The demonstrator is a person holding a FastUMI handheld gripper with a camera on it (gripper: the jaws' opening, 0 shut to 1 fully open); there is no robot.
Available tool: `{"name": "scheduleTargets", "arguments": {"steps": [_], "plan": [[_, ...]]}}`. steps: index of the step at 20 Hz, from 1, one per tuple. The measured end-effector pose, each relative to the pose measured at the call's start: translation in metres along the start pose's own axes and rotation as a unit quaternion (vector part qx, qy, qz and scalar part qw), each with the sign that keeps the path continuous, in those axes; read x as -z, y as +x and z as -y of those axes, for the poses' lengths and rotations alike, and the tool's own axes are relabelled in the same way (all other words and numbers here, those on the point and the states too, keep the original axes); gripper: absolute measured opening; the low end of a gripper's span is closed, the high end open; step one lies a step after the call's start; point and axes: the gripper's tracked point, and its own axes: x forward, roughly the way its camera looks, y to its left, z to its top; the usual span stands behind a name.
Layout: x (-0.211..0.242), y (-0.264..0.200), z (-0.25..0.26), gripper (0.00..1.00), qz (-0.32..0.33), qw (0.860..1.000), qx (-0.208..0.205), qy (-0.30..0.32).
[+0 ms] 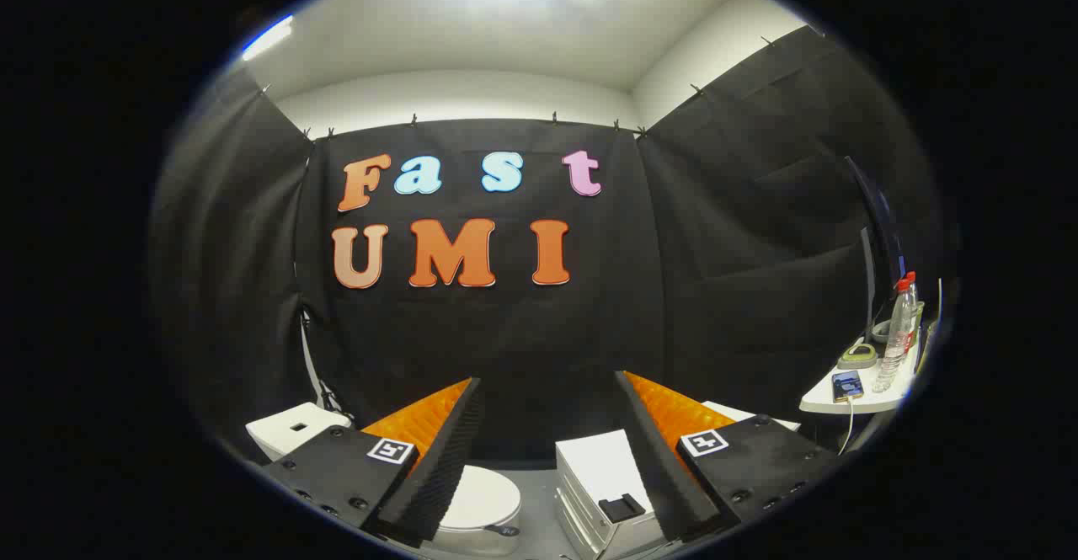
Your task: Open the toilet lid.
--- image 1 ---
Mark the black clip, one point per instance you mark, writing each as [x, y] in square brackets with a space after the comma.
[621, 508]

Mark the grey green round object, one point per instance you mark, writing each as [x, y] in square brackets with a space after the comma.
[857, 355]

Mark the white drawer cabinet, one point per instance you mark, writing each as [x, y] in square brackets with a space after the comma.
[598, 467]

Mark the white toilet lid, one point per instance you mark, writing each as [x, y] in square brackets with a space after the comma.
[480, 493]

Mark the small ceiling light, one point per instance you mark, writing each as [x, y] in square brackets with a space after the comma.
[268, 38]

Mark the white shelf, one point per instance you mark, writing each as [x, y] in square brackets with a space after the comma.
[876, 400]

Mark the white flat panel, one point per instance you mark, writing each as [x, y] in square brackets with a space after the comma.
[741, 413]

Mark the dark curved monitor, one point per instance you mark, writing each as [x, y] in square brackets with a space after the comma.
[880, 215]

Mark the white toilet tank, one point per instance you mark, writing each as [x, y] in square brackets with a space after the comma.
[290, 432]

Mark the clear plastic bottle red cap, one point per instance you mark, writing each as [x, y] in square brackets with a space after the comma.
[894, 341]
[916, 312]

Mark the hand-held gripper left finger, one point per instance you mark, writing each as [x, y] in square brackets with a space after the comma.
[442, 459]

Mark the smartphone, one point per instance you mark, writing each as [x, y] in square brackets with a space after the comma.
[847, 386]

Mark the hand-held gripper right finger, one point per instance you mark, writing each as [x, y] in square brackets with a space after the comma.
[661, 467]

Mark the black backdrop cloth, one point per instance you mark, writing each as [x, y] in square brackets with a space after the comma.
[522, 333]

